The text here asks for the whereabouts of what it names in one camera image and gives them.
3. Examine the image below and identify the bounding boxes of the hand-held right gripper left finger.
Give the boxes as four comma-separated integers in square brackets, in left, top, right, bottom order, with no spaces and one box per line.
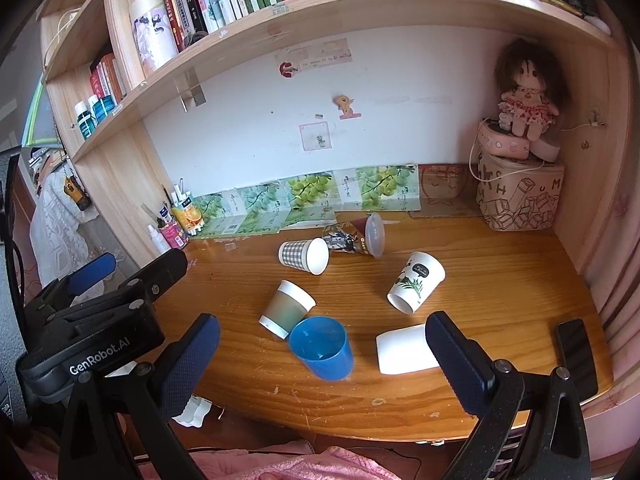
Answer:
[57,313,222,480]

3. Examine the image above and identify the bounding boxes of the printed cup with clear lid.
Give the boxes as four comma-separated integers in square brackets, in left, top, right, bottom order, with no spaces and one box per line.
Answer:
[322,212,386,259]

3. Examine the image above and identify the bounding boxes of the stack of red books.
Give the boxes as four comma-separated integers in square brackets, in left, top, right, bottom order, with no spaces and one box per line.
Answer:
[89,52,127,106]

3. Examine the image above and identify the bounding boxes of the blue plastic cup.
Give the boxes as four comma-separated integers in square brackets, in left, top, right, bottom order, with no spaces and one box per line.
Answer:
[288,316,354,382]

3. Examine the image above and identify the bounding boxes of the checked paper cup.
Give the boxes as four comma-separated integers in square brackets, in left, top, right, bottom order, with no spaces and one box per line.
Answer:
[278,237,330,276]

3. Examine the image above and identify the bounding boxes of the pink fluffy cloth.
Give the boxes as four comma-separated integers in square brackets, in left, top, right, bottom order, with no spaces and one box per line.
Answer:
[25,437,406,480]

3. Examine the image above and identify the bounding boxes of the pink small bottle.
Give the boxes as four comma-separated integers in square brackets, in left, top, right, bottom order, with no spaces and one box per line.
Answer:
[159,210,189,251]

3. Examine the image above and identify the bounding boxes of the white small bottle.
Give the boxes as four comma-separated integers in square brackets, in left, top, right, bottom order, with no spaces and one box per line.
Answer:
[147,224,171,255]

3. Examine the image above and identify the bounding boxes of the beige printed storage bag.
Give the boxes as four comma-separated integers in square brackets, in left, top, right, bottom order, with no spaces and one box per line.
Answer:
[476,152,566,232]

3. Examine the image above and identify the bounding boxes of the panda print white cup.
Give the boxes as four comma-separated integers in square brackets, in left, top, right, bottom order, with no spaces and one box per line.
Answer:
[387,251,446,315]

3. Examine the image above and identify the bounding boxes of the orange pen holder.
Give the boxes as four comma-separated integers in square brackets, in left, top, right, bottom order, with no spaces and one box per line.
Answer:
[171,187,205,236]

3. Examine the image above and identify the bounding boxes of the black smartphone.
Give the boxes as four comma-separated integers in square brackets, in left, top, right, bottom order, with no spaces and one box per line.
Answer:
[555,318,599,401]

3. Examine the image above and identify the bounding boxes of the teal bottle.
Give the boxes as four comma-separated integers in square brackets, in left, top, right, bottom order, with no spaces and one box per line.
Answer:
[74,101,97,140]
[87,94,117,124]

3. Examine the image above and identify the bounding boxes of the brown-haired rag doll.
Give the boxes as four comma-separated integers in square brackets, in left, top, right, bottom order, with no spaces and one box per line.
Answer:
[494,37,571,142]

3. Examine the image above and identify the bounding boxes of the plain white cup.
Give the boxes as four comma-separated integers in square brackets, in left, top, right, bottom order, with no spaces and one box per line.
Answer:
[375,324,443,375]

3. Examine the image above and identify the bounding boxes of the green sleeve paper cup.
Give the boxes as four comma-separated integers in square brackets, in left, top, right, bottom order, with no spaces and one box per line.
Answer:
[258,280,317,340]

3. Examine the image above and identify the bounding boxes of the pink round device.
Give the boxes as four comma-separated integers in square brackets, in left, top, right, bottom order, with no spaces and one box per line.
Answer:
[477,117,532,161]

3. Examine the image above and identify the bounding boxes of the metal shelf bracket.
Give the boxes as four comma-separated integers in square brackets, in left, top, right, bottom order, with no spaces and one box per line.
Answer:
[175,70,207,111]

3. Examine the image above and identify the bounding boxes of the wooden bookshelf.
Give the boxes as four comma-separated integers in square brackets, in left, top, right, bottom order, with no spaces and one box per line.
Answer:
[39,0,636,281]

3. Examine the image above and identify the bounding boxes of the crumpled white paper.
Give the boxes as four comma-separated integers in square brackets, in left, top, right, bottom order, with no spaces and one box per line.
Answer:
[171,394,211,428]

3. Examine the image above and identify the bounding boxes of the green-rimmed board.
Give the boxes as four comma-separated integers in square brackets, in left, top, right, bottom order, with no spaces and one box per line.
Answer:
[20,72,63,150]

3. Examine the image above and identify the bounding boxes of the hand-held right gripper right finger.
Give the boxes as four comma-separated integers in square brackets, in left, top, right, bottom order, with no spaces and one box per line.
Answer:
[424,311,593,480]

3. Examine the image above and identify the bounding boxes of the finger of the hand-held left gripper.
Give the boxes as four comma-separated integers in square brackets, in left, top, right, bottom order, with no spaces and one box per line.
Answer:
[45,248,189,333]
[22,253,120,321]

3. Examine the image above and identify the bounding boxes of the white cable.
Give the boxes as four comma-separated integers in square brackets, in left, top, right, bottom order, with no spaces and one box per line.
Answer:
[467,119,603,181]

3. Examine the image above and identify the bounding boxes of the white lace cloth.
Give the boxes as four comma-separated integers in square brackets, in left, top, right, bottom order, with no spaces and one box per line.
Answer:
[29,167,123,288]

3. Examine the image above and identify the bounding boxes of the white floral cylinder canister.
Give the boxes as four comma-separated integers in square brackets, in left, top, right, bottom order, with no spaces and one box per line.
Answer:
[129,0,179,72]

